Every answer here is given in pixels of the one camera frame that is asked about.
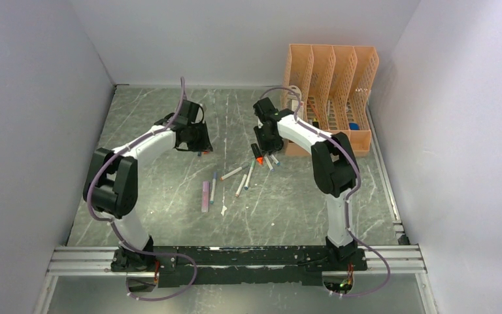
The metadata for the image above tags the blue round item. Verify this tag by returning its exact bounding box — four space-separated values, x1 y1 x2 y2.
349 122 360 130

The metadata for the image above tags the blue capped white marker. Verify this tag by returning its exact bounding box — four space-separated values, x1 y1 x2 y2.
269 154 280 166

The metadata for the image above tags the red capped white marker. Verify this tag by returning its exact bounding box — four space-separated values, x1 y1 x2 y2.
263 155 274 171

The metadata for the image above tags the green capped white marker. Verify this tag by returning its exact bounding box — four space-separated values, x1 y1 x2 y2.
244 160 256 190

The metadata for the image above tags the grey capped orange marker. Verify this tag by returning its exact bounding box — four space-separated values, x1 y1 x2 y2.
220 164 249 181

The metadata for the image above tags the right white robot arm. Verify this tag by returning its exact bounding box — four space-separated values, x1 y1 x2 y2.
253 97 360 271

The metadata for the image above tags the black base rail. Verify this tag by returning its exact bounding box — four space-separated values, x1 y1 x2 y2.
110 245 367 287

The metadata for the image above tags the pink highlighter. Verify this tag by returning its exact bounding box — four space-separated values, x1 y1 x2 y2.
201 181 210 213

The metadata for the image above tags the black orange highlighter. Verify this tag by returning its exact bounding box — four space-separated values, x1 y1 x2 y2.
250 143 263 165

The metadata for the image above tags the orange plastic file organizer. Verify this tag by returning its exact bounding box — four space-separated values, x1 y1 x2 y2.
282 44 379 157

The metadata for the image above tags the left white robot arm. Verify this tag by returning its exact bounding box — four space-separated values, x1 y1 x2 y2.
82 99 213 272

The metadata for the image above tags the white packaged item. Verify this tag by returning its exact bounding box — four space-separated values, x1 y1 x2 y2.
286 85 305 119

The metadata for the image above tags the lavender capped teal marker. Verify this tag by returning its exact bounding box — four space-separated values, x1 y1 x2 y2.
209 171 218 205

